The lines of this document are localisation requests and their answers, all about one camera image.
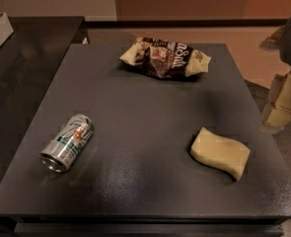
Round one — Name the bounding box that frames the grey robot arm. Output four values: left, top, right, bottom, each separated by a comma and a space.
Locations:
261, 17, 291, 134

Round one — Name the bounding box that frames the yellow sponge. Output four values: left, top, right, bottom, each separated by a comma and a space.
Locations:
190, 127, 251, 181

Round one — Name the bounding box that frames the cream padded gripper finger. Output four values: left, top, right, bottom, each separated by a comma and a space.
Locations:
261, 71, 291, 133

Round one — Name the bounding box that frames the brown chip bag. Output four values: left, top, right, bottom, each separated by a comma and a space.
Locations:
119, 37, 211, 79

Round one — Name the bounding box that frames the silver green 7up can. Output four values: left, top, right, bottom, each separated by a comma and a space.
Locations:
39, 114, 94, 173

